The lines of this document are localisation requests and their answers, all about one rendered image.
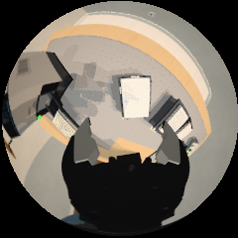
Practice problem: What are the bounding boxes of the beige control panel with coloured buttons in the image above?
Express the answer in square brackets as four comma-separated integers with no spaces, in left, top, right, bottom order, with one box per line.
[185,137,199,156]

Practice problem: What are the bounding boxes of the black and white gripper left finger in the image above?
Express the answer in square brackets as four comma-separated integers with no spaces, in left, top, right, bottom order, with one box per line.
[61,117,100,200]

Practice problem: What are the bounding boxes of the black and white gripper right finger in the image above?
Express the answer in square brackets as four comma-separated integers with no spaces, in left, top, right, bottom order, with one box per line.
[155,121,189,197]

